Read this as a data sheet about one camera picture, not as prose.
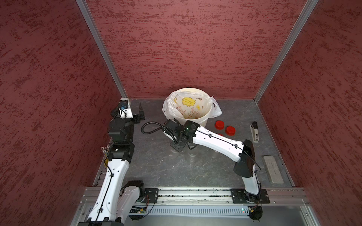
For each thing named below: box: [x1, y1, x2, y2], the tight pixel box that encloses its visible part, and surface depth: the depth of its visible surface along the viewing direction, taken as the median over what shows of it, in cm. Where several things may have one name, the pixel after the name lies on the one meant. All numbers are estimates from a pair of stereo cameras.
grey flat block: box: [262, 155, 284, 184], surface depth 83 cm
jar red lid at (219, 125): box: [214, 120, 225, 130], surface depth 105 cm
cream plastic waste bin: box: [164, 87, 212, 128], surface depth 88 cm
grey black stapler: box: [249, 121, 260, 143], surface depth 99 cm
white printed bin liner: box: [162, 88, 223, 122], surface depth 87 cm
